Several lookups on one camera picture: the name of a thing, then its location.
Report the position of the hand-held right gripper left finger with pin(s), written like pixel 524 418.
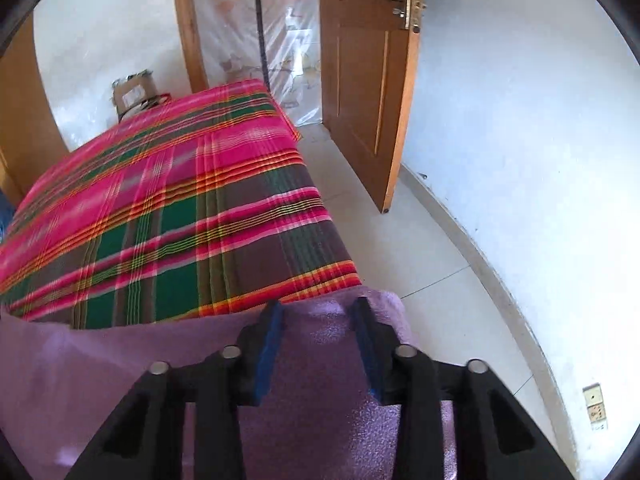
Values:
pixel 267 355

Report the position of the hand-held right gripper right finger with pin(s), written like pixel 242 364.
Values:
pixel 367 355

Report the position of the purple fleece garment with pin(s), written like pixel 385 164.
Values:
pixel 315 360

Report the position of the pink green plaid bed blanket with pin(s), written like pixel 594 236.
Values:
pixel 175 200

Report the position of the wooden door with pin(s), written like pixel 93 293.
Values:
pixel 360 85

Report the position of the cardboard box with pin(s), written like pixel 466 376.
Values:
pixel 135 92

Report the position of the clear plastic curtain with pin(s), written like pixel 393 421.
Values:
pixel 290 60

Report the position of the black curtain pole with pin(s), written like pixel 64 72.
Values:
pixel 260 35

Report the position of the wooden wardrobe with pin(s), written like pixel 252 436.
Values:
pixel 30 110

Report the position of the metal door lock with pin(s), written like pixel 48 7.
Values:
pixel 407 7

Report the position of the wall socket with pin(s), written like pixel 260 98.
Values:
pixel 595 405

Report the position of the wooden door frame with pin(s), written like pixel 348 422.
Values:
pixel 192 35

